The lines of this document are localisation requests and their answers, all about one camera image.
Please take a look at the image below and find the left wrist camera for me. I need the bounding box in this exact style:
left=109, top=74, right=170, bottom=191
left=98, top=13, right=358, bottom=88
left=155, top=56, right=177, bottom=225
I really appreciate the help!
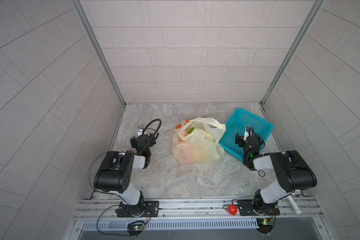
left=138, top=126, right=145, bottom=137

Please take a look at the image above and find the cream plastic bag orange print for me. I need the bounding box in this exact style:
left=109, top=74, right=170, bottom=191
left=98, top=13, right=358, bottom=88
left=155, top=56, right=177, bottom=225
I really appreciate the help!
left=172, top=118, right=226, bottom=165

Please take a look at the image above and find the small round floor marker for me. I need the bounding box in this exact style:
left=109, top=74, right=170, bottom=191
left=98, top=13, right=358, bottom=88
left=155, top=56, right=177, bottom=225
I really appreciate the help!
left=258, top=170, right=265, bottom=177

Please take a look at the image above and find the black corrugated cable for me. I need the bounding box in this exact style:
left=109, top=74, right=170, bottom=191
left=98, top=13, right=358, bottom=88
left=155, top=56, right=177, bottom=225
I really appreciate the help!
left=139, top=118, right=163, bottom=151

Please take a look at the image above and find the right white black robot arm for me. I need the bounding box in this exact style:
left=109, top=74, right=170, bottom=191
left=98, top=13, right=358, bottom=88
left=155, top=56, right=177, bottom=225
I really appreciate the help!
left=235, top=131, right=317, bottom=216

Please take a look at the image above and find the red emergency stop button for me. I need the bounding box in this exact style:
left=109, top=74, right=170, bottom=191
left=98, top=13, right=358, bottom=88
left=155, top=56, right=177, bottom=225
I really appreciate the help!
left=223, top=204, right=238, bottom=216

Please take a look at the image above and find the left circuit board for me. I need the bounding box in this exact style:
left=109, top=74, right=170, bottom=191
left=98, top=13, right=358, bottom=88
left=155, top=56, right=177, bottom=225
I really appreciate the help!
left=127, top=221, right=146, bottom=232

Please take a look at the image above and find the teal plastic basket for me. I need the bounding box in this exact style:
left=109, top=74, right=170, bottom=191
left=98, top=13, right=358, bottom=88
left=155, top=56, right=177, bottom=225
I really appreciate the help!
left=219, top=109, right=273, bottom=162

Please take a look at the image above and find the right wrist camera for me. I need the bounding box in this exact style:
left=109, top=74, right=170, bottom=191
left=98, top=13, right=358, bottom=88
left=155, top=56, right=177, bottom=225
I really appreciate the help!
left=243, top=126, right=255, bottom=143

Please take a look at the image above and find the white marker pen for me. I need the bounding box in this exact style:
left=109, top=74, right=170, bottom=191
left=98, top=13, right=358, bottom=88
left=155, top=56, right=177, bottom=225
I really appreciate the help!
left=287, top=195, right=302, bottom=215

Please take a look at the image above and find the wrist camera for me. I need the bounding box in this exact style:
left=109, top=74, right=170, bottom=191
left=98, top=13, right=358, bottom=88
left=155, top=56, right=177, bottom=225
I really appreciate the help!
left=243, top=126, right=255, bottom=143
left=138, top=126, right=145, bottom=137

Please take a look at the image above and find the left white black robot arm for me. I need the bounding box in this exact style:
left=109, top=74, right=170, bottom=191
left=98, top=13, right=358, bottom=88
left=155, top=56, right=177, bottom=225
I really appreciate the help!
left=93, top=134, right=159, bottom=218

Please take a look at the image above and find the circuit board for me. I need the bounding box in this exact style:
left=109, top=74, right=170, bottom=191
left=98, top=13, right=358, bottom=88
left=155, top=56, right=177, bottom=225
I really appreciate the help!
left=127, top=221, right=146, bottom=232
left=256, top=218, right=274, bottom=234

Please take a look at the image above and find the right circuit board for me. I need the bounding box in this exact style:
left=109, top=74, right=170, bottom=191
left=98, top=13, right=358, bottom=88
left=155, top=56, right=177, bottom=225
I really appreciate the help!
left=256, top=218, right=274, bottom=234

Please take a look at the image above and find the aluminium mounting rail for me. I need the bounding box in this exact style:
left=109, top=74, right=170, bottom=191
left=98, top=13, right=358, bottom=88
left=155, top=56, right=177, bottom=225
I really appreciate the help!
left=73, top=197, right=324, bottom=221

